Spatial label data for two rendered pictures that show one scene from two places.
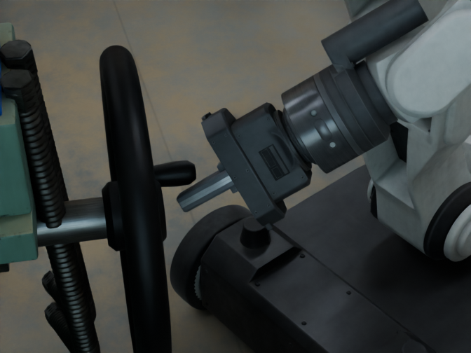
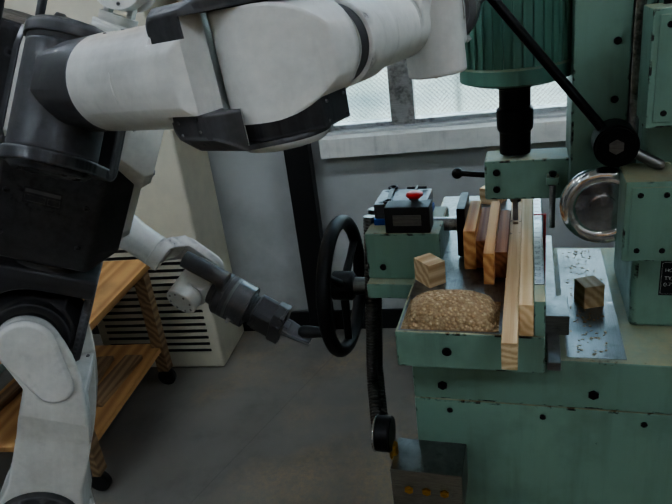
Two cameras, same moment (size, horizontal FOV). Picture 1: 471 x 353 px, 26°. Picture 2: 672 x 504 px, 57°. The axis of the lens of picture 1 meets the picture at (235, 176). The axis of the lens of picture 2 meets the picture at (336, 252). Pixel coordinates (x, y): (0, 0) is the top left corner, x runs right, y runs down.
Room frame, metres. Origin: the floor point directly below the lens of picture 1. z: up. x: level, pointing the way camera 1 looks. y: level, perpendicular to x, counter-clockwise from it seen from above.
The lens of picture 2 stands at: (1.65, 0.64, 1.37)
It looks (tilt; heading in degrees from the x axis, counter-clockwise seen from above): 23 degrees down; 209
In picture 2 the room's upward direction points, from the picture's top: 7 degrees counter-clockwise
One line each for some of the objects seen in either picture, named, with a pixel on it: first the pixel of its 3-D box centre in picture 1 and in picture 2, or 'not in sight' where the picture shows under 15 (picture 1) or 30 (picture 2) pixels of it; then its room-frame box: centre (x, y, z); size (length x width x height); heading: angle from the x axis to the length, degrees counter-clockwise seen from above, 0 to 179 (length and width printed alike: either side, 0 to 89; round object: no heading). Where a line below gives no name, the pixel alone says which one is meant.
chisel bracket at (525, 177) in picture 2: not in sight; (527, 178); (0.58, 0.44, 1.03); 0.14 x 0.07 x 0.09; 101
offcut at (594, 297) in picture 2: not in sight; (588, 292); (0.59, 0.55, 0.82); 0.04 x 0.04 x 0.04; 32
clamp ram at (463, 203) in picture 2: not in sight; (447, 223); (0.62, 0.31, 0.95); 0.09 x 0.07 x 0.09; 11
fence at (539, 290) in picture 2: not in sight; (537, 234); (0.59, 0.46, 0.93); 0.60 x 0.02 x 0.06; 11
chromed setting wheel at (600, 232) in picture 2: not in sight; (602, 205); (0.68, 0.57, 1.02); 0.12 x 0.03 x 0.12; 101
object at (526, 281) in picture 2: not in sight; (527, 235); (0.60, 0.44, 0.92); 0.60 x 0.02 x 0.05; 11
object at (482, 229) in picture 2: not in sight; (484, 235); (0.61, 0.37, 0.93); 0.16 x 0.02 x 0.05; 11
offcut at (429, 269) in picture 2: not in sight; (429, 270); (0.76, 0.32, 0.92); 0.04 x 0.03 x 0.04; 52
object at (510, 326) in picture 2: not in sight; (514, 254); (0.67, 0.44, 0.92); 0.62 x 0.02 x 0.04; 11
